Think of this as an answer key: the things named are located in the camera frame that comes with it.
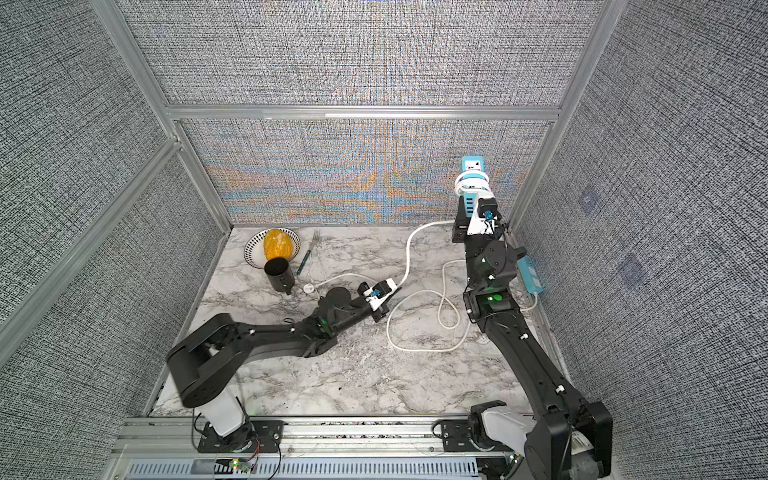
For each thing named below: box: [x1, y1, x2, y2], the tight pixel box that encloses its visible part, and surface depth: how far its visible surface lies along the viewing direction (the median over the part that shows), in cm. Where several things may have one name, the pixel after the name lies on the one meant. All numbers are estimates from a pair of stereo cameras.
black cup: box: [264, 257, 295, 295], surface depth 97 cm
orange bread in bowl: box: [264, 228, 293, 260], surface depth 108 cm
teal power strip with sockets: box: [461, 156, 487, 217], surface depth 67 cm
